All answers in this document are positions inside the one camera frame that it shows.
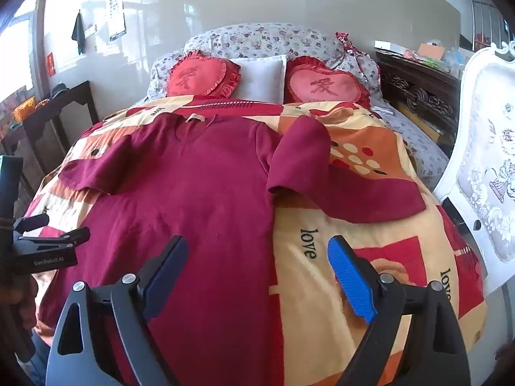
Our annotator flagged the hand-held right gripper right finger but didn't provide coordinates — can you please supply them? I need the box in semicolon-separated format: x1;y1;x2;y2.
327;235;471;386

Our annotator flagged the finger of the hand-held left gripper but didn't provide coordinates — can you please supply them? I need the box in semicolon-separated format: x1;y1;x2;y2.
16;226;91;251
13;213;50;234

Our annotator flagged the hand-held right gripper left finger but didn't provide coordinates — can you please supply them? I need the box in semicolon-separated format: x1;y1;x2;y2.
46;235;190;386

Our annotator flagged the maroon knit sweater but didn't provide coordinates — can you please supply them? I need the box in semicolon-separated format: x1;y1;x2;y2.
38;113;427;386

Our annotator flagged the person's left hand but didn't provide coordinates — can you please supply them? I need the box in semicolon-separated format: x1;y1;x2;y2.
16;277;40;330

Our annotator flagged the printed orange red blanket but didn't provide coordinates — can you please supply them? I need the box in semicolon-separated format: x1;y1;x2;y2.
24;96;489;386

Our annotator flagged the dark wooden side table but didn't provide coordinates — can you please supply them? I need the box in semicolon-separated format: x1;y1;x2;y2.
0;81;99;194

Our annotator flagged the orange basket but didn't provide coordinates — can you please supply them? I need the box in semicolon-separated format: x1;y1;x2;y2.
16;96;37;121

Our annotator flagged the floral grey bed sheet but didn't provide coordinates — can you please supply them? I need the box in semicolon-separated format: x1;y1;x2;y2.
370;96;449;189

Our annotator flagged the white ornate upholstered chair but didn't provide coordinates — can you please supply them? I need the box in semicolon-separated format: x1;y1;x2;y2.
432;42;515;296

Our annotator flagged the red heart ruffled pillow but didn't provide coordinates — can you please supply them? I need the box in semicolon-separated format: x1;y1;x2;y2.
284;55;371;108
166;50;241;98

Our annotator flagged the dark hanging cloth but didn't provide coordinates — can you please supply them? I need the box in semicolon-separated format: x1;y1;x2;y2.
71;11;87;55

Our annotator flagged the dark carved wooden cabinet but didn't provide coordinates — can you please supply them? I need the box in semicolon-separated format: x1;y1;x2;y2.
374;50;463;145

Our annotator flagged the white square pillow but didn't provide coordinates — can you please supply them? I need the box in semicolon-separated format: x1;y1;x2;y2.
229;55;287;103

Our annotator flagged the eye chart poster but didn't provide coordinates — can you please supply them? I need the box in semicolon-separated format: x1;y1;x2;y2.
108;0;127;41

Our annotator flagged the orange box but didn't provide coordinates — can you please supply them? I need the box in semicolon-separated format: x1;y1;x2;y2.
416;43;445;59

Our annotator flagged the floral pillows and bedding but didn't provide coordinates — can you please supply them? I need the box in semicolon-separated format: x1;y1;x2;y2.
147;22;381;101

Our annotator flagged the metal stair railing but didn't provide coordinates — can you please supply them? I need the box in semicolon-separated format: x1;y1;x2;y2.
461;0;515;49

